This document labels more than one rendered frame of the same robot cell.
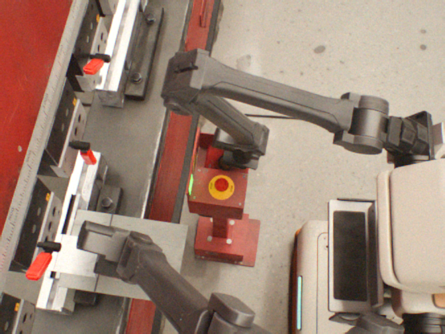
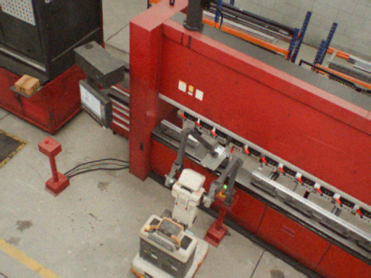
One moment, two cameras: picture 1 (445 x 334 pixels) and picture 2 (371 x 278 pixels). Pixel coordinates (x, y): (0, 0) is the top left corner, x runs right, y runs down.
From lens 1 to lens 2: 3.85 m
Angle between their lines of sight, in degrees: 55
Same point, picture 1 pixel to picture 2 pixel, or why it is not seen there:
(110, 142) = (242, 173)
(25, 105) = (235, 129)
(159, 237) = (214, 165)
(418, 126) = (211, 195)
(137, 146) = (238, 177)
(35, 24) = (246, 131)
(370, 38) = not seen: outside the picture
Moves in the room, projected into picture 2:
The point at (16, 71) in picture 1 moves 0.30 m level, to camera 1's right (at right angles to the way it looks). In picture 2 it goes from (238, 127) to (227, 145)
